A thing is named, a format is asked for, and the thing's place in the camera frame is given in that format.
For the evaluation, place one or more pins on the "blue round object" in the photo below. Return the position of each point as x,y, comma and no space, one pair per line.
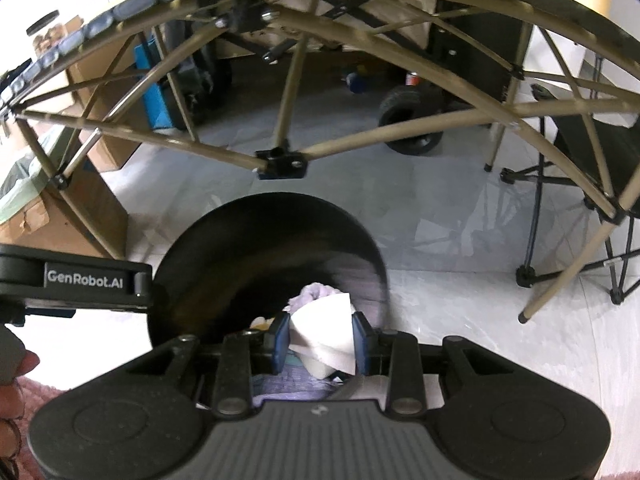
357,84

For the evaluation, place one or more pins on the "large open cardboard box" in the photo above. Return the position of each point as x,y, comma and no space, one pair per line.
107,152

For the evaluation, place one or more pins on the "black wheeled case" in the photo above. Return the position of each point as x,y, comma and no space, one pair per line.
470,60

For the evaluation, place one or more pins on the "clear jar with black lid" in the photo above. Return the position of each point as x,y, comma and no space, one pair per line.
45,35

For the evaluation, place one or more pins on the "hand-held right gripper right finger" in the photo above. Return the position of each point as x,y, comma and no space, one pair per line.
360,342

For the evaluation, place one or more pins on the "cardboard box with green liner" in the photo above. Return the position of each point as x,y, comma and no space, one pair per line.
85,200

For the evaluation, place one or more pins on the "black folding chair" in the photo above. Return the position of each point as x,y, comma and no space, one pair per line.
575,130

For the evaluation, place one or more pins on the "red spray can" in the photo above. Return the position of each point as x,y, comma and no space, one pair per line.
414,79

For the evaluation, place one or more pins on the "person's left hand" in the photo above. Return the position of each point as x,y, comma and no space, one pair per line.
30,364

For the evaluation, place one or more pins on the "black wagon wheel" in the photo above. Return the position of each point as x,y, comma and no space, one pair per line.
405,110

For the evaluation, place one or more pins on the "blue panel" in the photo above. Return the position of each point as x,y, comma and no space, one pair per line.
157,100

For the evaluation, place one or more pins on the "white foam wedge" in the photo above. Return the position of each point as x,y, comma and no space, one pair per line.
325,325

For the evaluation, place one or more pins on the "olive folding camping table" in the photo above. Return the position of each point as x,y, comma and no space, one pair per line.
280,160

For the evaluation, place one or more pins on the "lavender fuzzy sock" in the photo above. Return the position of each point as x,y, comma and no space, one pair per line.
315,292

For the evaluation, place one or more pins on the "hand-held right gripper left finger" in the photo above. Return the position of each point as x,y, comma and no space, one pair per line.
281,342

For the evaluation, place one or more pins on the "black round bin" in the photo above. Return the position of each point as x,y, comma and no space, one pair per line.
225,260

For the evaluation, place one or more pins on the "lilac woven cloth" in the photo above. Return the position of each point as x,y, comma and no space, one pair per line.
295,390

